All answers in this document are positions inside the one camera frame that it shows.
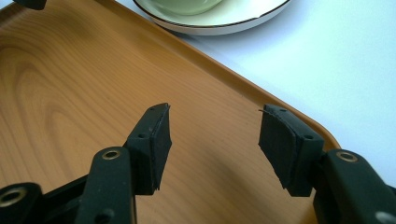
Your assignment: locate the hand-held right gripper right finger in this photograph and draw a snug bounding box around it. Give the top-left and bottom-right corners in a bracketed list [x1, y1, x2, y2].
[258, 104, 326, 198]

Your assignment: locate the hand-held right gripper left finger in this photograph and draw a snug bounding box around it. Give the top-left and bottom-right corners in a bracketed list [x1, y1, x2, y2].
[123, 103, 173, 197]

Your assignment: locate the wooden serving tray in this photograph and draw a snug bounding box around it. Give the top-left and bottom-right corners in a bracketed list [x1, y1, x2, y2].
[0, 0, 342, 224]

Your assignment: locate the white plate with black rim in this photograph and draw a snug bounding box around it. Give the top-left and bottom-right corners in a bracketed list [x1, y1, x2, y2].
[132, 0, 292, 36]

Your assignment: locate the pale green cup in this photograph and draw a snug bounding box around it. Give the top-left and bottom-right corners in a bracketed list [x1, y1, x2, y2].
[148, 0, 225, 17]

